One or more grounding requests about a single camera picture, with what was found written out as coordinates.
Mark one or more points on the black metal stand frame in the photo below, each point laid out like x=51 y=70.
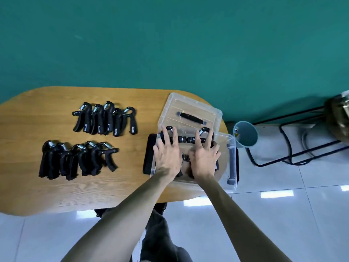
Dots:
x=300 y=153

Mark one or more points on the clear plastic storage box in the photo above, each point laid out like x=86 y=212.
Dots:
x=223 y=150

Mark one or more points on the grey round object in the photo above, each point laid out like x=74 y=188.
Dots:
x=339 y=120

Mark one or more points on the person's left forearm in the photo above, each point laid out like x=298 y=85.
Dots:
x=120 y=231

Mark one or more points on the person's dark trousers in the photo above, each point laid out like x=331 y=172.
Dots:
x=161 y=242

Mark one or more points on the person's left hand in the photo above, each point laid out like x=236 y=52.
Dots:
x=167 y=160

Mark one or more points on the person's right forearm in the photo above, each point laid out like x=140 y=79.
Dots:
x=242 y=231

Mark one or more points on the wooden table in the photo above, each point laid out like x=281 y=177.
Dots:
x=54 y=106

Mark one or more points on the person's right hand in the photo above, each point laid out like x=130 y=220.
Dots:
x=204 y=163

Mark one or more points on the clear lid with black handle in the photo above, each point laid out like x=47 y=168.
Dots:
x=191 y=106

